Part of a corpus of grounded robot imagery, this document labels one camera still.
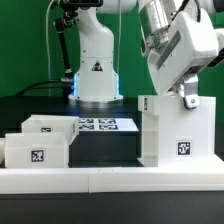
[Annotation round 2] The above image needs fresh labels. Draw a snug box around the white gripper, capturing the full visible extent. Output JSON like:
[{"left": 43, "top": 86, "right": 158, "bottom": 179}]
[{"left": 147, "top": 11, "right": 219, "bottom": 110}]

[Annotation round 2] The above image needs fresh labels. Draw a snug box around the white drawer cabinet box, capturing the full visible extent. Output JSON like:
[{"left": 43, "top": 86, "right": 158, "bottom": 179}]
[{"left": 138, "top": 95, "right": 216, "bottom": 167}]

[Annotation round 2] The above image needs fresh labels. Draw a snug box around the white drawer tray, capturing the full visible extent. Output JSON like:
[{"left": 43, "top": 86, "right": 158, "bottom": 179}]
[
  {"left": 5, "top": 132, "right": 69, "bottom": 169},
  {"left": 21, "top": 115, "right": 79, "bottom": 144}
]

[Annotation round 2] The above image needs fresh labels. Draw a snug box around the white front drawer tray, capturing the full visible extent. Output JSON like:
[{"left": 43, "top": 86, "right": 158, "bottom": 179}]
[{"left": 5, "top": 132, "right": 69, "bottom": 169}]

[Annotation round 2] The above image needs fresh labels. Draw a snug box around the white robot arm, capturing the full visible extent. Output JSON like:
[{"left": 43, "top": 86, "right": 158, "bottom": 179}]
[{"left": 59, "top": 0, "right": 224, "bottom": 110}]

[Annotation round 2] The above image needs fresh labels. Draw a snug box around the fiducial marker sheet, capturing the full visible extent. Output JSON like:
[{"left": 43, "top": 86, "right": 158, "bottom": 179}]
[{"left": 79, "top": 118, "right": 138, "bottom": 132}]

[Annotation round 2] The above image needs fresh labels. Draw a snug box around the white fence front rail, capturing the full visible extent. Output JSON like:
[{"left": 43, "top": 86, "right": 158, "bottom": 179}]
[{"left": 0, "top": 166, "right": 224, "bottom": 194}]

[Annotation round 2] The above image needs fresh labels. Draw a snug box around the white fence rail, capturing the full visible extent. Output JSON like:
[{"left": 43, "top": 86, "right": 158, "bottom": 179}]
[
  {"left": 0, "top": 166, "right": 224, "bottom": 194},
  {"left": 0, "top": 138, "right": 5, "bottom": 165}
]

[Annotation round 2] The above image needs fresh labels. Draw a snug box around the black cable on table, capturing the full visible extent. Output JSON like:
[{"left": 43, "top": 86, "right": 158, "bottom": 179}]
[{"left": 14, "top": 79, "right": 74, "bottom": 98}]

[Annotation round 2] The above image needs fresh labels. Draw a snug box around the white hanging cable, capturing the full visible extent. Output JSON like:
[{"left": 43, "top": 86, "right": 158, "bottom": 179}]
[{"left": 45, "top": 0, "right": 56, "bottom": 97}]

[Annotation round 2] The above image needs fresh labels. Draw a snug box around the white fence left rail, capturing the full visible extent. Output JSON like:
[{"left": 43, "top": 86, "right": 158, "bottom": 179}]
[{"left": 0, "top": 138, "right": 5, "bottom": 165}]

